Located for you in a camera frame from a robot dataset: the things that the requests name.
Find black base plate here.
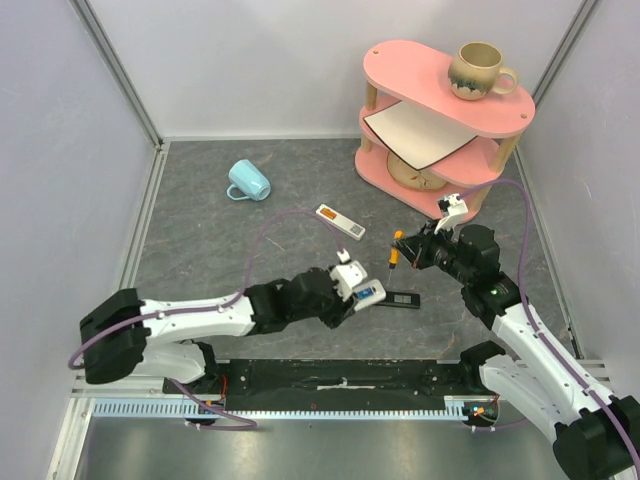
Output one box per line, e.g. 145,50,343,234
186,359,493,413

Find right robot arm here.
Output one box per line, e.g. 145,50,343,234
393,223,639,479

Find light blue mug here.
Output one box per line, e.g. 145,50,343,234
226,159,271,201

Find white square plate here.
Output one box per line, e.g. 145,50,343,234
364,102,477,170

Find pink three-tier shelf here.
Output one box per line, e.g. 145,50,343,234
355,40,535,220

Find white remote blue batteries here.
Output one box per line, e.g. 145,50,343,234
353,279,387,311

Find white remote orange batteries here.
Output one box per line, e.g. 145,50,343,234
315,204,366,241

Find beige bowl on shelf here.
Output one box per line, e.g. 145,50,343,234
387,152,447,191

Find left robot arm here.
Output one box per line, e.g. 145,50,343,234
69,262,367,393

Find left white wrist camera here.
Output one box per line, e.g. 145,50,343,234
329,249,368,302

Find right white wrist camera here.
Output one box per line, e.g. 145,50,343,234
434,193,469,233

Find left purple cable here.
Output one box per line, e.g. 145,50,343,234
67,209,351,431

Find orange handled screwdriver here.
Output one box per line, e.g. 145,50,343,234
387,230,404,282

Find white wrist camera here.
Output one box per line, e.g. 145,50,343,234
434,193,469,233
329,249,368,302

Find grey cable duct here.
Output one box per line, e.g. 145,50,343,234
92,398,499,421

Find beige ceramic mug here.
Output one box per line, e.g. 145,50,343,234
447,42,519,101

